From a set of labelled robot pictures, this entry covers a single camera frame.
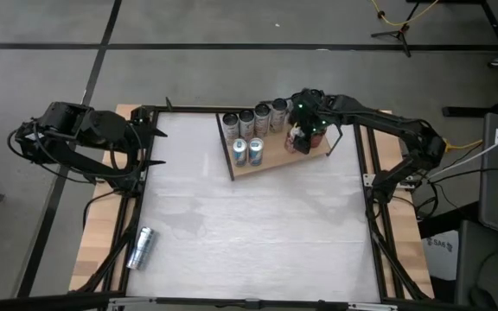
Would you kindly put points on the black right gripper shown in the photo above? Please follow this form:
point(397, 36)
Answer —
point(311, 112)

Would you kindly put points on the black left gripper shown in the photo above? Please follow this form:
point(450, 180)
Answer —
point(136, 142)

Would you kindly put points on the red can with silver lid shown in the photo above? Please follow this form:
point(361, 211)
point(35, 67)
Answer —
point(290, 140)

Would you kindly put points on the white Celsius Peach Vibe can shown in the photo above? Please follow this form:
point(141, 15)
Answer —
point(262, 123)
point(231, 129)
point(246, 127)
point(278, 116)

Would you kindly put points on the small blue Red Bull can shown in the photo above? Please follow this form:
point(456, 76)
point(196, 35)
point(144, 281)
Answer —
point(256, 152)

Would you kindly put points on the blue silver Red Bull can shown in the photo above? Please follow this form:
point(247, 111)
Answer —
point(141, 249)
point(240, 153)

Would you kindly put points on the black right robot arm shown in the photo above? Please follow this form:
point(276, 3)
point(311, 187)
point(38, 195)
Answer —
point(396, 125)

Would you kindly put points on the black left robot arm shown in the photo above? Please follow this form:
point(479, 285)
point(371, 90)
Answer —
point(67, 125)

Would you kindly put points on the wooden tray board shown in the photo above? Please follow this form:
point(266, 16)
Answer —
point(275, 157)

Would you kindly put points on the silver mounting plate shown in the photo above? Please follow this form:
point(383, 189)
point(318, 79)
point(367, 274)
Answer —
point(368, 179)

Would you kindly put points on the black tripod stand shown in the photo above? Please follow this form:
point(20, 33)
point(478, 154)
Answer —
point(400, 34)

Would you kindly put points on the silver aluminium bar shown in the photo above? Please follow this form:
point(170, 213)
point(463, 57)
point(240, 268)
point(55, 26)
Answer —
point(132, 302)

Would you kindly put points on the white printed cardboard box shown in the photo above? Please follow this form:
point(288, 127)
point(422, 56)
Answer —
point(439, 255)

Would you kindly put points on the black floor stand frame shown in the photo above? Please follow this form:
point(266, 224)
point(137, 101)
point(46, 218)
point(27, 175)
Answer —
point(469, 111)

